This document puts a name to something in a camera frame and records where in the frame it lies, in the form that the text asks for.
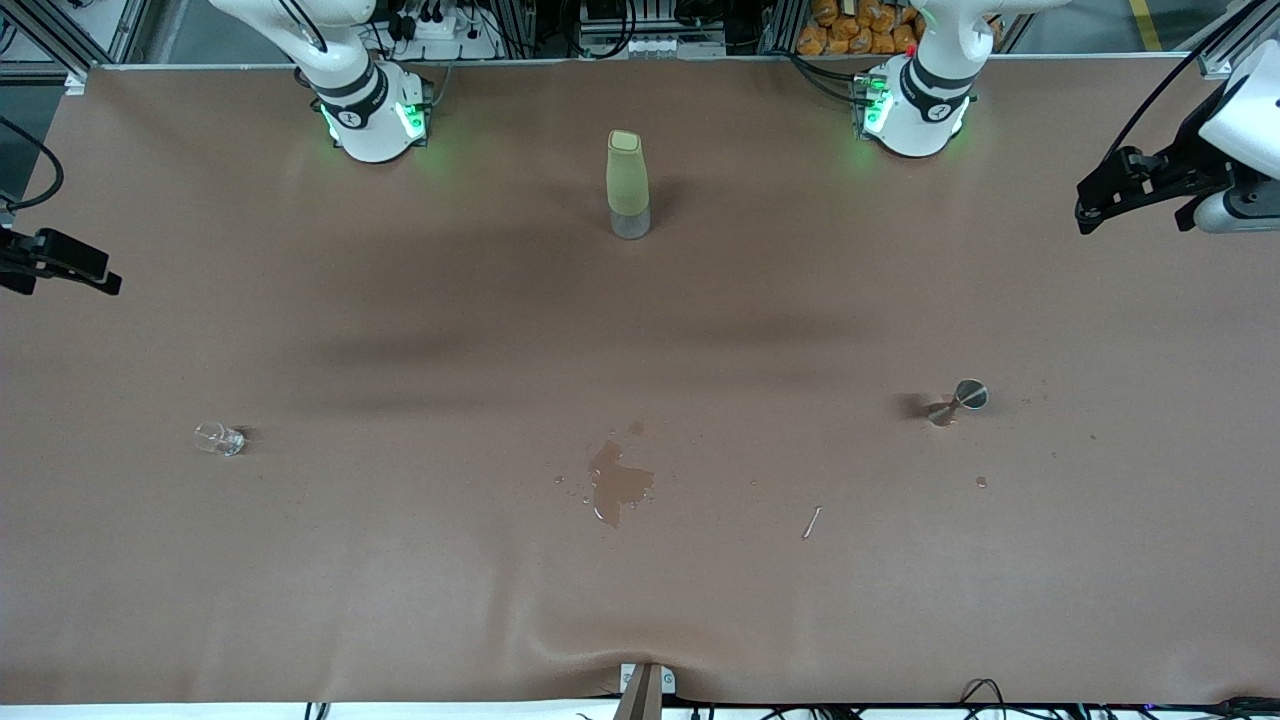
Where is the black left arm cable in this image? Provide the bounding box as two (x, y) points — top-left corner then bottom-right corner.
(1105, 0), (1280, 166)

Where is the brown liquid spill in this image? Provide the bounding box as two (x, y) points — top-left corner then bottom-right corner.
(587, 422), (657, 529)

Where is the steel jigger cup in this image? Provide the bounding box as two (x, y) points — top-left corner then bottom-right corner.
(928, 379), (990, 428)

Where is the brown table cover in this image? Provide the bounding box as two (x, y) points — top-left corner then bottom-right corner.
(0, 58), (1280, 707)

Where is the brown support bar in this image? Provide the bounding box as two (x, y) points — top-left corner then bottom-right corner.
(612, 664), (664, 720)

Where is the metal clamp bracket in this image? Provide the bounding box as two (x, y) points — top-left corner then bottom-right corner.
(619, 662), (678, 698)

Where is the green frosted bottle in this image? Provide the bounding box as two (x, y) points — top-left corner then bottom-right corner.
(606, 130), (652, 241)

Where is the clear glass measuring beaker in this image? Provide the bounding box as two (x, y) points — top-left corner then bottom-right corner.
(194, 421), (247, 457)

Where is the grey electrical equipment box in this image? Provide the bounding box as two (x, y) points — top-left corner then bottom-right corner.
(578, 0), (729, 59)

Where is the orange snack bags pile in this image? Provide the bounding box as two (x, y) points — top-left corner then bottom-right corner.
(797, 0), (926, 57)

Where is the white power strip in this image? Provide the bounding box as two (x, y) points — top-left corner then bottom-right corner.
(385, 0), (501, 61)

